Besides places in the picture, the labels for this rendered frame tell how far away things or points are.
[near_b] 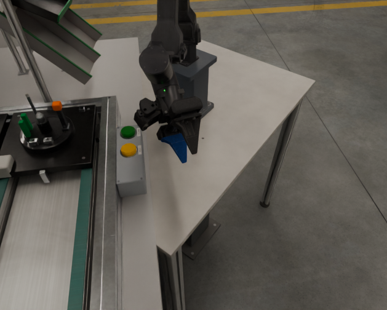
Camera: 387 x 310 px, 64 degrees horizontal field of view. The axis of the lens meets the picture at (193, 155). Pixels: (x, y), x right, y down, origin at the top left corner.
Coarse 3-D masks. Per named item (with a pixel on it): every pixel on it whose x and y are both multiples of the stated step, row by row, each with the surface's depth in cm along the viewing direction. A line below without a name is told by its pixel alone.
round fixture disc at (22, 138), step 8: (32, 120) 86; (56, 120) 86; (56, 128) 84; (72, 128) 84; (24, 136) 82; (32, 136) 82; (40, 136) 82; (48, 136) 82; (56, 136) 82; (64, 136) 82; (72, 136) 84; (24, 144) 80; (40, 144) 80; (56, 144) 80; (64, 144) 82; (32, 152) 80; (40, 152) 80; (48, 152) 80
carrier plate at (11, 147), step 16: (32, 112) 92; (48, 112) 92; (64, 112) 92; (96, 112) 94; (16, 128) 87; (80, 128) 87; (16, 144) 83; (80, 144) 83; (16, 160) 79; (32, 160) 79; (48, 160) 79; (64, 160) 79; (80, 160) 79; (16, 176) 78
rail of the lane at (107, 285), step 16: (112, 96) 99; (112, 112) 93; (96, 128) 87; (112, 128) 89; (112, 144) 84; (112, 160) 80; (112, 176) 77; (112, 192) 74; (96, 208) 70; (112, 208) 70; (96, 224) 68; (112, 224) 68; (96, 240) 65; (112, 240) 65; (96, 256) 63; (112, 256) 63; (96, 272) 61; (112, 272) 61; (96, 288) 58; (112, 288) 58; (96, 304) 57; (112, 304) 57
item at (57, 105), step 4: (52, 104) 78; (56, 104) 77; (60, 104) 78; (48, 108) 79; (52, 108) 79; (56, 108) 78; (60, 108) 78; (60, 112) 79; (60, 116) 80; (64, 116) 81; (60, 120) 81; (64, 120) 81; (64, 124) 82
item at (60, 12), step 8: (16, 0) 79; (24, 0) 83; (32, 0) 84; (40, 0) 86; (48, 0) 87; (56, 0) 89; (64, 0) 91; (72, 0) 91; (24, 8) 80; (32, 8) 80; (40, 8) 80; (48, 8) 85; (56, 8) 87; (64, 8) 85; (48, 16) 82; (56, 16) 82
